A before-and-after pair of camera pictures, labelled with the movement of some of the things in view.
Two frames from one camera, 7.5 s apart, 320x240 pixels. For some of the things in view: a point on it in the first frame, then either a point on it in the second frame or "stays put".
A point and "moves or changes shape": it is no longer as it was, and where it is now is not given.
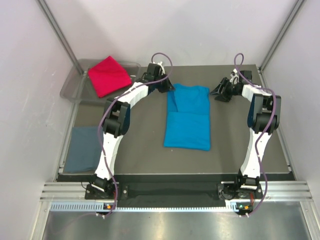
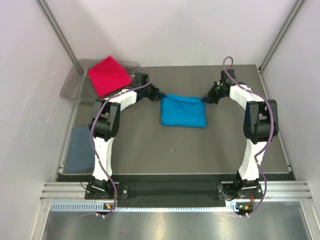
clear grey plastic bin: (77, 85) stays put
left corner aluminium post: (60, 34) stays put
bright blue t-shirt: (187, 124) moves or changes shape
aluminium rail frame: (275, 191) stays put
